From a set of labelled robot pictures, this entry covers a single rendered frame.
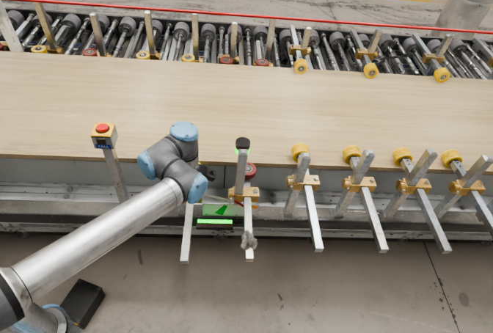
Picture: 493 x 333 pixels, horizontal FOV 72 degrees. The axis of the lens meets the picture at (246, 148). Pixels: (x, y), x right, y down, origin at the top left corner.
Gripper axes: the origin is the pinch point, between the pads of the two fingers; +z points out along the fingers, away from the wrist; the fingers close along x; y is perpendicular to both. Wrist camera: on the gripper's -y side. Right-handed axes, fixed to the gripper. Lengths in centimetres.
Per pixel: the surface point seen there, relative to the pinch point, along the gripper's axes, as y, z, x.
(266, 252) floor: -44, 95, -22
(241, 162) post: -18.6, -13.3, -6.3
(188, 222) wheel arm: 2.1, 11.2, 6.6
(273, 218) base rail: -36.6, 25.2, -4.9
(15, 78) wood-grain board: 102, 5, -77
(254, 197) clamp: -26.2, 9.4, -5.5
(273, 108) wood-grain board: -38, 5, -62
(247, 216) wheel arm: -22.6, 9.2, 4.1
